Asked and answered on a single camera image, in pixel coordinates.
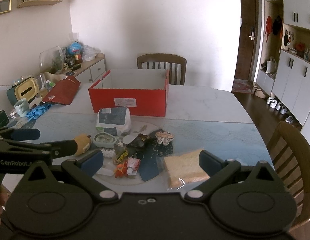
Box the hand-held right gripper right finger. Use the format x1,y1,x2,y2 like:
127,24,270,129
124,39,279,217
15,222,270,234
184,150,281,203

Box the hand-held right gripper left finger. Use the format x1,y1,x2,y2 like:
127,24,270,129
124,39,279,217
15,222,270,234
23,150,120,203

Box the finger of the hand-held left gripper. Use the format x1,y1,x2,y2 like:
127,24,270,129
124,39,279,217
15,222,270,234
0,127,41,142
40,139,79,159

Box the yellow plush toy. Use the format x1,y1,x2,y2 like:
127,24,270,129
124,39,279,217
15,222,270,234
74,134,92,155

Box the white brush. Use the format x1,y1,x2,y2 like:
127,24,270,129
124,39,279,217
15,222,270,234
101,147,117,158

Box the green case with clear lid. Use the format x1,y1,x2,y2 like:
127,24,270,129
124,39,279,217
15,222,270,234
92,132,118,148

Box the bread slice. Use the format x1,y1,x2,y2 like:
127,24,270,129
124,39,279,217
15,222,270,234
164,149,211,188

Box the small yellow toy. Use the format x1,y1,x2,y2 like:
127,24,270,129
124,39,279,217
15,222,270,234
115,150,128,162

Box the white tissue pack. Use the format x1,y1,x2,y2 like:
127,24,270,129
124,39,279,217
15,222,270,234
95,107,132,137

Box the small toy sneaker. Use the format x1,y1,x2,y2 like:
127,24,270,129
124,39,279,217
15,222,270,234
156,129,175,145

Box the dark blue insole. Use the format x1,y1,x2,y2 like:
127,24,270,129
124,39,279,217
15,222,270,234
139,155,160,182

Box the red cardboard box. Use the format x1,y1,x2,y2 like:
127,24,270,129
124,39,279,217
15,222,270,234
88,69,170,117

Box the pale green mug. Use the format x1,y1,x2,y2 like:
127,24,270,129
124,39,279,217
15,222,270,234
14,98,30,117

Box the blue disposable gloves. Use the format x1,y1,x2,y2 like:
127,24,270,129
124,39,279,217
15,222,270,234
26,103,52,118

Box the dark green box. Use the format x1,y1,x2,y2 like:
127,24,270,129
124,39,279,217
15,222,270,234
0,110,10,128

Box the yellow green tissue box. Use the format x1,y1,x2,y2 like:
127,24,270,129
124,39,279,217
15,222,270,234
7,77,40,105

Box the clear glass cup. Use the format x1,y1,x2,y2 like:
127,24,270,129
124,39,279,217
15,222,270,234
35,73,50,98

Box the beige paper bag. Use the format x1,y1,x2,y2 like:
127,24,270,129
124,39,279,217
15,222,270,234
48,71,68,81

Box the wooden armchair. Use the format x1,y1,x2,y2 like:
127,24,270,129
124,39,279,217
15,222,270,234
266,121,310,233

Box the glass dome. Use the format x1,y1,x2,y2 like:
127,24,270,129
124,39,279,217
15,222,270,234
39,46,67,74

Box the patterned doormat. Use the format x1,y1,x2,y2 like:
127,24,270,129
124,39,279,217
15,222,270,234
232,79,255,94

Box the beige slippers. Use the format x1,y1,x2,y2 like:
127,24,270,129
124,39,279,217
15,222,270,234
253,86,267,99

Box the white sideboard with wooden top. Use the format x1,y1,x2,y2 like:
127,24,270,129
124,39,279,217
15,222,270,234
61,53,107,83

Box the row of white shoes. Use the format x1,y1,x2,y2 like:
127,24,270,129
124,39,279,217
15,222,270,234
266,96,296,123

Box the white plastic bag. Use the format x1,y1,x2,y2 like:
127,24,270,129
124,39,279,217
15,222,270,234
81,45,99,62

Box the blue globe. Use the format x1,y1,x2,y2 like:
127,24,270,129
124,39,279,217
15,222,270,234
69,41,82,55

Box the wooden slat-back chair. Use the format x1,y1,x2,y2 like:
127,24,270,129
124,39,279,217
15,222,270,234
137,53,187,85

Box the white tote bag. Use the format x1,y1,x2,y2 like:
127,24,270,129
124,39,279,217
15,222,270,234
266,56,278,74

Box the white hallway cabinet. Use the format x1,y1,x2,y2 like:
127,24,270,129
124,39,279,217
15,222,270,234
256,0,310,140

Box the red flower decoration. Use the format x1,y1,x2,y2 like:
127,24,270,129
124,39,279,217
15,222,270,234
295,42,306,56

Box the red hanging cloth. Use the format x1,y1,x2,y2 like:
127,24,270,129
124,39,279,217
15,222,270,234
265,16,273,42

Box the brown wooden door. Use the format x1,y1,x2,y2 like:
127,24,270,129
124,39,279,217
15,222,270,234
233,0,261,83

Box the black hanging hat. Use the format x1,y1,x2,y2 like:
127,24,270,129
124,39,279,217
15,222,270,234
272,16,283,36

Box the wooden wall shelf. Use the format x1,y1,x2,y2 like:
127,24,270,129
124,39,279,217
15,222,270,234
16,0,63,8

